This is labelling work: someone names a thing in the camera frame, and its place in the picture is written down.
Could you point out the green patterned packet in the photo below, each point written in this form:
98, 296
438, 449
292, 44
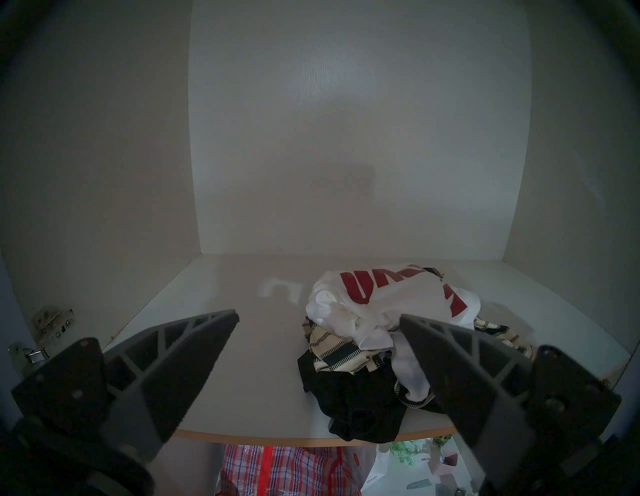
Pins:
407, 452

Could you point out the small grey comb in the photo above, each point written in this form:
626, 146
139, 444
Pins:
419, 485

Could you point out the cream black striped top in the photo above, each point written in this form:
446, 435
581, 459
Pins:
335, 350

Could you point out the metal door hinge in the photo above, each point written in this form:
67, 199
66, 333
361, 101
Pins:
52, 322

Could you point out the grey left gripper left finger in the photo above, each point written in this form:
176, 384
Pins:
165, 375

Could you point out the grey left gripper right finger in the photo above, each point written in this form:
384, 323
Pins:
465, 380

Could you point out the white plastic bag red print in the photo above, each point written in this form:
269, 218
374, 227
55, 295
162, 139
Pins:
400, 300

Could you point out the red plaid woven bag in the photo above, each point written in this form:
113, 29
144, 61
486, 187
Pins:
290, 472

